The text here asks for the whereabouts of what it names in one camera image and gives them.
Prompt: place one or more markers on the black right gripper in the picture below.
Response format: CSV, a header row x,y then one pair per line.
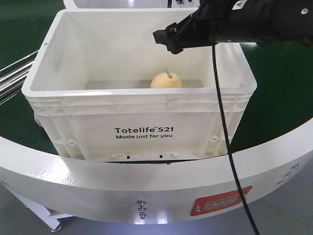
x,y
206,27

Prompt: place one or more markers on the yellow plush fruit toy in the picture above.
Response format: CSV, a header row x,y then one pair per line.
x,y
166,79

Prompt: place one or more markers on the white plastic tote box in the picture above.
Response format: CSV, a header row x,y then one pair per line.
x,y
90,86

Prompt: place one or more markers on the pink plush fruit toy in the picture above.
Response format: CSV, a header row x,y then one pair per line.
x,y
36,118

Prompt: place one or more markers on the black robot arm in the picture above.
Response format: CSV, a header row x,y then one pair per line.
x,y
240,21

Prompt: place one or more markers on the metal roller rods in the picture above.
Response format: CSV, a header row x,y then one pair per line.
x,y
11,82

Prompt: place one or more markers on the orange label plate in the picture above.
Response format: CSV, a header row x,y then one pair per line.
x,y
215,203

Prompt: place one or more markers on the white conveyor leg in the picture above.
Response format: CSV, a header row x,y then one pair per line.
x,y
52,218

